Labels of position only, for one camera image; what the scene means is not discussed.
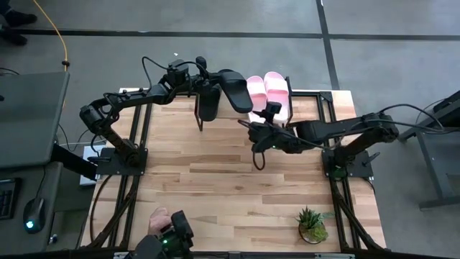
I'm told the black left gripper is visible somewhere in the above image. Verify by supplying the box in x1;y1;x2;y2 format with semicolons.
188;55;226;93

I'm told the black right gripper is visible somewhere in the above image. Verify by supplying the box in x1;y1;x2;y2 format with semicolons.
248;121;301;154

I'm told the black slide sandal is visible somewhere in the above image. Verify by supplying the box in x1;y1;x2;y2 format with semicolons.
217;69;254;114
198;84;222;122

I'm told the pink slide sandal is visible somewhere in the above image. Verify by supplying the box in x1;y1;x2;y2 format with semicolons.
264;71;290;123
246;75;269;125

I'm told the wooden shelf with black legs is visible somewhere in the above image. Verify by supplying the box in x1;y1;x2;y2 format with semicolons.
193;75;294;132

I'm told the potted green succulent plant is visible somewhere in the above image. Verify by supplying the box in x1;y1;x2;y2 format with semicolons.
296;205;335;245

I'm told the black teleoperation leader gripper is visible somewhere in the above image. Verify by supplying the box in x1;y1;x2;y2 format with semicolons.
126;210;195;259

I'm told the person's hand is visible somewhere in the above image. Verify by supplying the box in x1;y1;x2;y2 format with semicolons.
147;206;173;237

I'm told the black metal stand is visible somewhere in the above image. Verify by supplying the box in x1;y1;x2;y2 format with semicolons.
396;89;460;209

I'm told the white power strip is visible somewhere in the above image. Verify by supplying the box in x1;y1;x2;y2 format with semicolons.
79;146;104;187

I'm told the black metal beam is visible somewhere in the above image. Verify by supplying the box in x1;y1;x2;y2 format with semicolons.
52;143;98;181

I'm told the grey flat panel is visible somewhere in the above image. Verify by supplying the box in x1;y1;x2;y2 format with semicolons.
0;71;70;170

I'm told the person's shoe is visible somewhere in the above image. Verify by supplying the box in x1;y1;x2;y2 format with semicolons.
4;9;39;28
0;24;29;46

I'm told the black computer mouse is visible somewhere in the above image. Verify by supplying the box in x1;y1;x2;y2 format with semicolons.
22;196;47;234

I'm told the black keyboard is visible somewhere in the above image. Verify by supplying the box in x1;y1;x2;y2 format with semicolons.
0;178;19;220

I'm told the dark grey desk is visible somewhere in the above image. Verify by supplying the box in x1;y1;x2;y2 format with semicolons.
0;161;64;257

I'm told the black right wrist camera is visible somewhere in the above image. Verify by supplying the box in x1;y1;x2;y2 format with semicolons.
264;101;283;123

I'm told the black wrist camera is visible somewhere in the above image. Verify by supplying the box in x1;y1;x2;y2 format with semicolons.
264;101;283;123
167;59;190;86

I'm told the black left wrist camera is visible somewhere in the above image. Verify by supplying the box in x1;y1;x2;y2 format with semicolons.
167;59;190;86

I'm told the black aluminium table frame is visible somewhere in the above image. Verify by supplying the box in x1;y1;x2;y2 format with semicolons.
86;81;385;253

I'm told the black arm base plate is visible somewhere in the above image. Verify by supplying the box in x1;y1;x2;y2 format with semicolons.
321;149;374;179
96;147;148;177

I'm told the yellow cable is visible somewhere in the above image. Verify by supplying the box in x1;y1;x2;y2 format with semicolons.
32;0;70;72

